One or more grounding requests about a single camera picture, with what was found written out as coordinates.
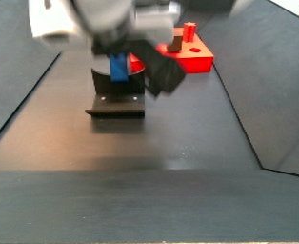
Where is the red peg board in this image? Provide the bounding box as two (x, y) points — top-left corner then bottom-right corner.
(127, 27), (216, 74)

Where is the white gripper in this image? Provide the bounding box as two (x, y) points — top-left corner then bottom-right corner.
(75, 0), (181, 54)

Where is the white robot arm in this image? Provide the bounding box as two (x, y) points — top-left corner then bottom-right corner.
(27, 0), (179, 54)

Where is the short brown pentagon peg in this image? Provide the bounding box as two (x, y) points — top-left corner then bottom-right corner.
(166, 36), (182, 53)

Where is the black curved fixture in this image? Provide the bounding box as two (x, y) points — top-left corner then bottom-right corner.
(85, 63), (145, 117)

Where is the red notched peg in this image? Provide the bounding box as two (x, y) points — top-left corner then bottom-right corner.
(182, 22), (197, 43)

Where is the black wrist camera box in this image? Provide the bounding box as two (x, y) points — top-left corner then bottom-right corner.
(129, 40), (185, 97)

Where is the dark blue rectangular bar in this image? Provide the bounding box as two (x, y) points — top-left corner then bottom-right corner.
(110, 53), (127, 82)

